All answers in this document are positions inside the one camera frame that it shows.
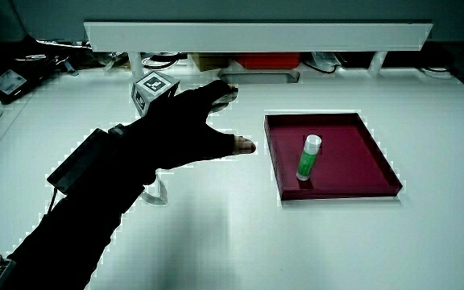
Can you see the person's left hand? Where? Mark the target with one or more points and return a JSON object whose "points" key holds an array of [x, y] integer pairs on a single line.
{"points": [[175, 129]]}

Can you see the black bag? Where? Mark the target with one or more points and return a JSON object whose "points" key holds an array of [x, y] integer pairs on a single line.
{"points": [[22, 60]]}

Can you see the person's left forearm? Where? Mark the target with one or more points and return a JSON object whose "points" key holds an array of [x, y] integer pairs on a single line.
{"points": [[79, 225]]}

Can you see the dark red square tray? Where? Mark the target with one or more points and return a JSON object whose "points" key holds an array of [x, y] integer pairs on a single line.
{"points": [[349, 161]]}

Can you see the grey flat tray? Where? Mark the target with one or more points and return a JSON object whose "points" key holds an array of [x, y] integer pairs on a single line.
{"points": [[256, 76]]}

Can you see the white desk shelf riser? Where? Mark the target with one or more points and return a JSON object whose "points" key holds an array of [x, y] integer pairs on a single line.
{"points": [[256, 36]]}

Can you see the black wrist sensor box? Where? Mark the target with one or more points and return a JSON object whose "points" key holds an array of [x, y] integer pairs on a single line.
{"points": [[81, 161]]}

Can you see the brown cardboard box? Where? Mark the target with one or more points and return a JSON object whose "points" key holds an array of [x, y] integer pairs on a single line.
{"points": [[210, 61]]}

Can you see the red box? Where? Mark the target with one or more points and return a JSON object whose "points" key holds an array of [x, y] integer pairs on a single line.
{"points": [[268, 60]]}

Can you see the green white glue stick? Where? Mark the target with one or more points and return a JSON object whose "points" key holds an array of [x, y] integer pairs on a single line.
{"points": [[307, 159]]}

